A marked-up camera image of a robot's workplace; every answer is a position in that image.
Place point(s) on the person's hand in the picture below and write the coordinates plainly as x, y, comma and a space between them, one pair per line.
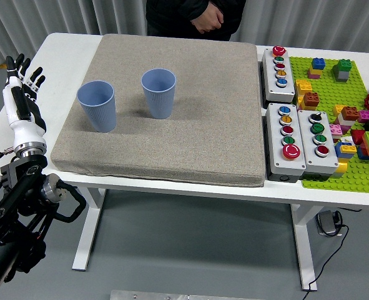
210, 20

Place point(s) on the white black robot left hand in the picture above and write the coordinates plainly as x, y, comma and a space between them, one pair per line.
25, 131

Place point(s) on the blue ribbed cup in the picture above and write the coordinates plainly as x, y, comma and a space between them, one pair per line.
160, 100
98, 109

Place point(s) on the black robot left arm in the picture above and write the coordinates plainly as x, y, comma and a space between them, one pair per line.
15, 200

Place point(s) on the person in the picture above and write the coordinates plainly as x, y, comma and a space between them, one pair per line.
171, 15

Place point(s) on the grey-white curtain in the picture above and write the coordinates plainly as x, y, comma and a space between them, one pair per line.
296, 22

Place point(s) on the grey five-button control box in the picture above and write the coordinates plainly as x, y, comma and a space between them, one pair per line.
273, 87
276, 156

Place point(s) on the blue yellow pink block stack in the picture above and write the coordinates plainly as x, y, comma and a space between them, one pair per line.
317, 64

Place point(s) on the grey-brown cushion mat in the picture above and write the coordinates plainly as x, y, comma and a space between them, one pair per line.
203, 140

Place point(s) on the orange brown block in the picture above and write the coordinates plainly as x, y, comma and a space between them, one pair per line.
311, 99

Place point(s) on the green studded baseplate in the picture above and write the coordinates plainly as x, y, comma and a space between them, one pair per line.
327, 90

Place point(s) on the green grey block stack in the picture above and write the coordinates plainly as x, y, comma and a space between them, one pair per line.
343, 73

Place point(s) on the brown white block stack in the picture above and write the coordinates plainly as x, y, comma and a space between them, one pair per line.
350, 113

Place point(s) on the white table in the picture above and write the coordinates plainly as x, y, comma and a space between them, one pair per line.
203, 193

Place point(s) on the magenta block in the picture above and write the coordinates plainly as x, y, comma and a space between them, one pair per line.
364, 116

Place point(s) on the red block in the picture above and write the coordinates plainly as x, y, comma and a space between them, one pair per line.
357, 136

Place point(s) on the yellow grey block stack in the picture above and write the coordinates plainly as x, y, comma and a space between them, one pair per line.
341, 167

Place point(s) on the grey power adapter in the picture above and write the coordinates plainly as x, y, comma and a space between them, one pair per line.
326, 223

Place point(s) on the grey selector switch control box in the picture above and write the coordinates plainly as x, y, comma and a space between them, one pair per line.
320, 170

